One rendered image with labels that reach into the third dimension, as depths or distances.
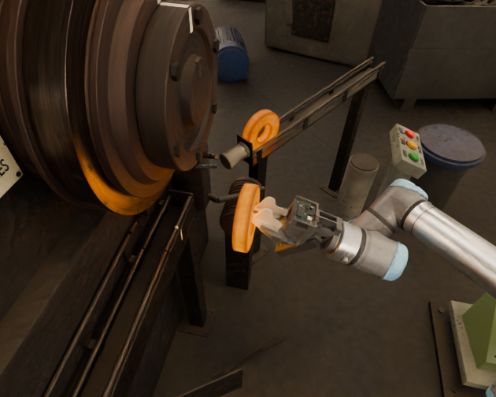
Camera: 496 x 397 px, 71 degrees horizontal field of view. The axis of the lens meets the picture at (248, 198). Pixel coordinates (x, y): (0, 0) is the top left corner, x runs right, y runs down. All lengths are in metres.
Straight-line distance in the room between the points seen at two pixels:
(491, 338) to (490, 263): 0.73
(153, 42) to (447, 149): 1.58
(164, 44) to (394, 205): 0.65
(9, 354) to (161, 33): 0.53
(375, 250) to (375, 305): 0.93
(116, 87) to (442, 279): 1.70
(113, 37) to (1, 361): 0.50
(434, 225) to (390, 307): 0.90
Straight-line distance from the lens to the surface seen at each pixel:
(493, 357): 1.58
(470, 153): 1.94
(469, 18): 2.79
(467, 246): 0.87
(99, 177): 0.56
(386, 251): 0.82
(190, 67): 0.61
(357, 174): 1.48
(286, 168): 2.19
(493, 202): 2.46
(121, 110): 0.52
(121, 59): 0.52
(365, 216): 0.94
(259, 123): 1.20
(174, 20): 0.57
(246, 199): 0.74
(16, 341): 0.70
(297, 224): 0.74
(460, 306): 1.73
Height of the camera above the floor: 1.44
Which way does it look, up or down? 46 degrees down
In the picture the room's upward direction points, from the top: 2 degrees clockwise
